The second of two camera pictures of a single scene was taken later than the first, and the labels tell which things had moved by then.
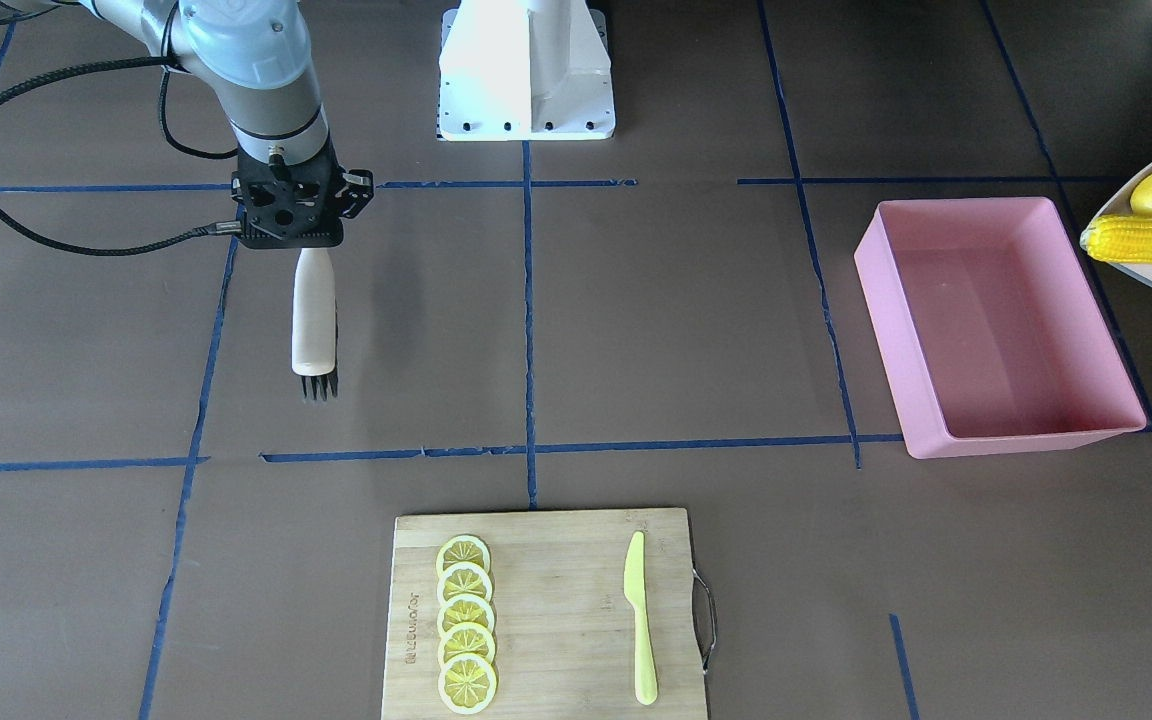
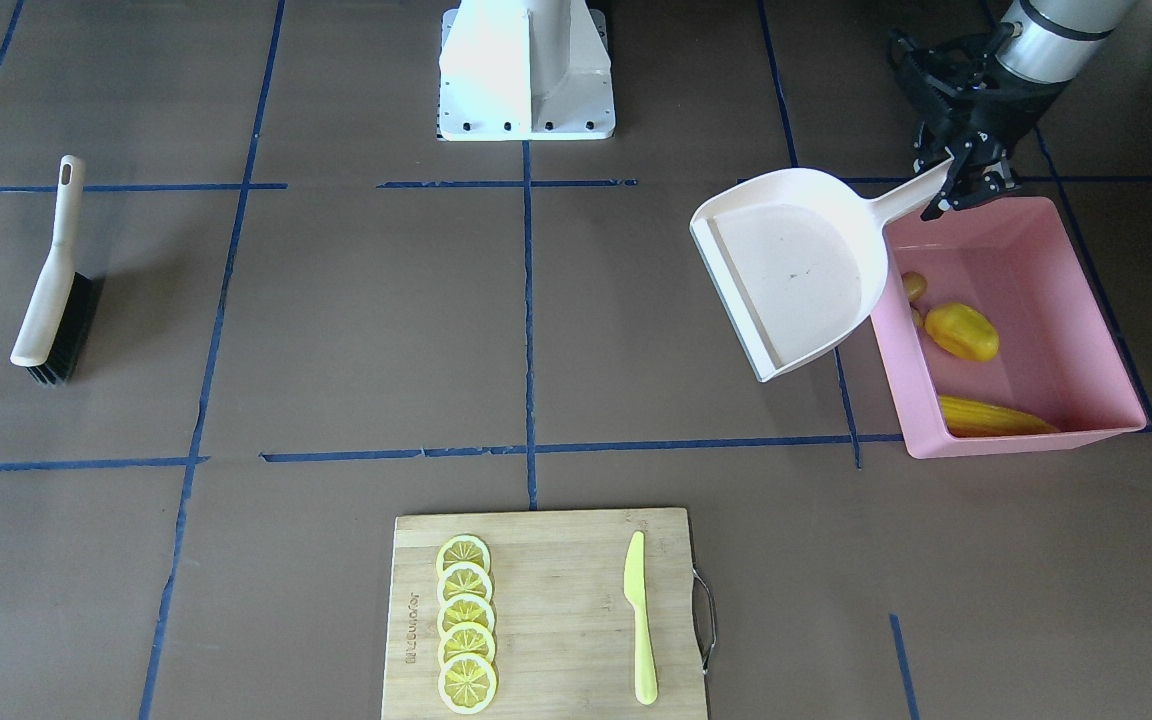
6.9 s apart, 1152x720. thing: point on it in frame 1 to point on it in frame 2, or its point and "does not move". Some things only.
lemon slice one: x=461 y=548 does not move
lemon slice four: x=463 y=639 does not move
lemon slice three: x=464 y=609 does not move
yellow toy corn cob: x=1151 y=240 to x=964 y=417
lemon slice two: x=464 y=577 does not move
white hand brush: x=314 y=355 to x=56 y=321
